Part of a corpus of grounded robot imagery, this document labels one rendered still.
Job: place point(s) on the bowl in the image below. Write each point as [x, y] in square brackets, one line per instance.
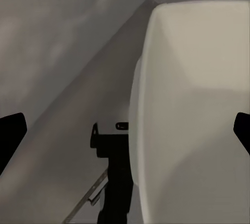
[194, 79]

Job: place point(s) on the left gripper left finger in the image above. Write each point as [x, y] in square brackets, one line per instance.
[12, 130]

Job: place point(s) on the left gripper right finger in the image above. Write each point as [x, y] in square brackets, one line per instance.
[242, 129]

